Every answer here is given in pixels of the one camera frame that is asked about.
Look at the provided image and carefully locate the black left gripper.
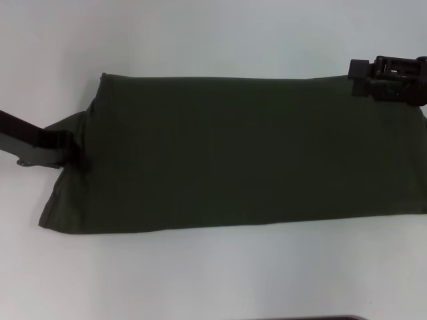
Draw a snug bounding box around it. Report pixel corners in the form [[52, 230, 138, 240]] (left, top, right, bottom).
[[0, 108, 81, 171]]

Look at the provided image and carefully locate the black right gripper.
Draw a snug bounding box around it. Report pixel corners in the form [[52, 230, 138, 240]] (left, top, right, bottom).
[[348, 55, 427, 108]]

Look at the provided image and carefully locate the dark green FREE t-shirt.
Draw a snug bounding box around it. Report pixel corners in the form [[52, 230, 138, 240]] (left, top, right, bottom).
[[37, 71, 427, 236]]

